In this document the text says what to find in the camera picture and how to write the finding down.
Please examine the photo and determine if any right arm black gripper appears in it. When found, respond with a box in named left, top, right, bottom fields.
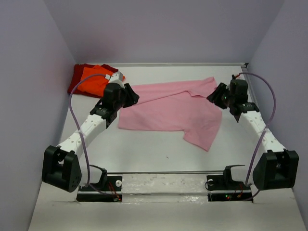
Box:
left=206, top=82, right=234, bottom=109

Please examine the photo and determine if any pink t shirt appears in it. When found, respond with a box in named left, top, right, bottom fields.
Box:
left=118, top=77, right=222, bottom=152

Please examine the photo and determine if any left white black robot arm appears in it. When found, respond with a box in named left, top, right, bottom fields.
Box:
left=42, top=82, right=139, bottom=193

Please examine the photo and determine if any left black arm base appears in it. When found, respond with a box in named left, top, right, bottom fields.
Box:
left=76, top=174, right=123, bottom=203

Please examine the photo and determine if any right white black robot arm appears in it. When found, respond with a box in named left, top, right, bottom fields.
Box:
left=207, top=76, right=299, bottom=191

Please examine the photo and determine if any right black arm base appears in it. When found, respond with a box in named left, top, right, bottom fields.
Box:
left=205, top=175, right=253, bottom=202

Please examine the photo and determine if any orange folded t shirt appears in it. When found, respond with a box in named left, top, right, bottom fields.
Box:
left=75, top=64, right=118, bottom=98

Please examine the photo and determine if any dark red folded t shirt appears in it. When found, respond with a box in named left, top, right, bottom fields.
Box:
left=67, top=63, right=119, bottom=98

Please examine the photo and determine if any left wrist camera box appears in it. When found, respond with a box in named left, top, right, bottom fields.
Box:
left=105, top=71, right=124, bottom=83

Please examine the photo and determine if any aluminium table edge rail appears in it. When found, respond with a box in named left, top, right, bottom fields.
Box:
left=241, top=63, right=280, bottom=170

